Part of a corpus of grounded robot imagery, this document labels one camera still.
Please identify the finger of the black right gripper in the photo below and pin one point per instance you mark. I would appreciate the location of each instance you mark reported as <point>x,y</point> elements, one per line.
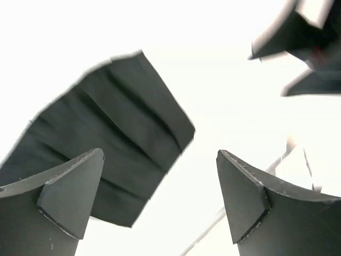
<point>317,82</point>
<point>294,35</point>

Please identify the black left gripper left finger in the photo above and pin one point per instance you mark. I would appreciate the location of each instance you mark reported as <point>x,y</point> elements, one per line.
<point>47,213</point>

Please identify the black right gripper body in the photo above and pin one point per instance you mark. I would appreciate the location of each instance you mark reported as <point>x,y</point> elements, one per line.
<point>330,32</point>

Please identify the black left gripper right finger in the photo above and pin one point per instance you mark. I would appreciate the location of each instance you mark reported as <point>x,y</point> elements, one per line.
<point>300,222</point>

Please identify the black skirt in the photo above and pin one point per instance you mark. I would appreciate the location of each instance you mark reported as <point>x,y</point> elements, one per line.
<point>124,108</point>

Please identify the aluminium front rail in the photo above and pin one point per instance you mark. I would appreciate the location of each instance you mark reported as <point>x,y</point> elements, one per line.
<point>244,199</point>

